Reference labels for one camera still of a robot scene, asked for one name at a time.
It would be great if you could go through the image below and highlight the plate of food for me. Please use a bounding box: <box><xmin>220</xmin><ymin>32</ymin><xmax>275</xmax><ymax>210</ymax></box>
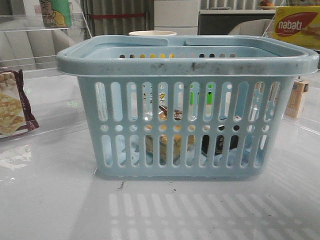
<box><xmin>258</xmin><ymin>0</ymin><xmax>277</xmax><ymax>10</ymax></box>

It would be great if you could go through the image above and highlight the yellow nabati wafer box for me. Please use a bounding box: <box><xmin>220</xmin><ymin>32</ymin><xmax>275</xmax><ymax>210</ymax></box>
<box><xmin>269</xmin><ymin>5</ymin><xmax>320</xmax><ymax>50</ymax></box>

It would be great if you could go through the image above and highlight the yellow popcorn paper cup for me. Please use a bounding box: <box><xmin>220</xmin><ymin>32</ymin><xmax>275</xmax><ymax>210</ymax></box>
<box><xmin>128</xmin><ymin>30</ymin><xmax>178</xmax><ymax>106</ymax></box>

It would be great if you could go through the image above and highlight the beige sofa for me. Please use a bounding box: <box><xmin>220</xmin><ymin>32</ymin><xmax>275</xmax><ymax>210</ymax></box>
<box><xmin>0</xmin><ymin>29</ymin><xmax>76</xmax><ymax>71</ymax></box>

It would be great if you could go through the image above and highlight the white cabinet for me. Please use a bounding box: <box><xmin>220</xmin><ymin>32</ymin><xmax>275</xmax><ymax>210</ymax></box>
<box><xmin>154</xmin><ymin>0</ymin><xmax>200</xmax><ymax>36</ymax></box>

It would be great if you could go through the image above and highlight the packaged bread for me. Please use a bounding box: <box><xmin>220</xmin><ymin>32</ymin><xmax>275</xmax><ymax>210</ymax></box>
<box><xmin>145</xmin><ymin>105</ymin><xmax>196</xmax><ymax>165</ymax></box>

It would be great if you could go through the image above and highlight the brown cracker packet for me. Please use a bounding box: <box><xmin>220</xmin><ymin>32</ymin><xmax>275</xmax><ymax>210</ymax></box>
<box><xmin>0</xmin><ymin>70</ymin><xmax>40</xmax><ymax>140</ymax></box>

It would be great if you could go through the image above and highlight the green cartoon snack bag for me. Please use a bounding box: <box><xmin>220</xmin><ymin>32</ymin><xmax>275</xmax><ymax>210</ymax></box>
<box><xmin>39</xmin><ymin>0</ymin><xmax>72</xmax><ymax>28</ymax></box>

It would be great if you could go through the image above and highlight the left clear acrylic shelf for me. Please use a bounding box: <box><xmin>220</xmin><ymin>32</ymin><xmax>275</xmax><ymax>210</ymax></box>
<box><xmin>0</xmin><ymin>12</ymin><xmax>93</xmax><ymax>156</ymax></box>

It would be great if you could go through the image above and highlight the clear acrylic shelf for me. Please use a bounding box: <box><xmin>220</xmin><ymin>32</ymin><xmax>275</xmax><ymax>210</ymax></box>
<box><xmin>259</xmin><ymin>14</ymin><xmax>320</xmax><ymax>133</ymax></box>
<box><xmin>0</xmin><ymin>12</ymin><xmax>93</xmax><ymax>156</ymax></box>

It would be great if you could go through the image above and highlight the right clear acrylic shelf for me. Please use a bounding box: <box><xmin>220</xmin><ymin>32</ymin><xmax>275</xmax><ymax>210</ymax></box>
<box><xmin>259</xmin><ymin>14</ymin><xmax>320</xmax><ymax>133</ymax></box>

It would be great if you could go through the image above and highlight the red barrier belt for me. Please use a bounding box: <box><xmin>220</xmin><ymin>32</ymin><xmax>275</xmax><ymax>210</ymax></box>
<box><xmin>90</xmin><ymin>12</ymin><xmax>147</xmax><ymax>19</ymax></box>

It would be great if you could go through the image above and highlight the beige corn snack box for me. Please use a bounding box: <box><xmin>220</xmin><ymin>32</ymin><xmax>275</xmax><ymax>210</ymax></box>
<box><xmin>254</xmin><ymin>79</ymin><xmax>311</xmax><ymax>119</ymax></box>

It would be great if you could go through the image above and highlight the black tissue pack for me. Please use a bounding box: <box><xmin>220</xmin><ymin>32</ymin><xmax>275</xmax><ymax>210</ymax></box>
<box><xmin>201</xmin><ymin>125</ymin><xmax>240</xmax><ymax>156</ymax></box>

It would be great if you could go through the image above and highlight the light blue plastic basket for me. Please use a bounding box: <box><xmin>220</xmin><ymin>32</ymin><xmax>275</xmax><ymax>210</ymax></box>
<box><xmin>56</xmin><ymin>35</ymin><xmax>319</xmax><ymax>178</ymax></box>

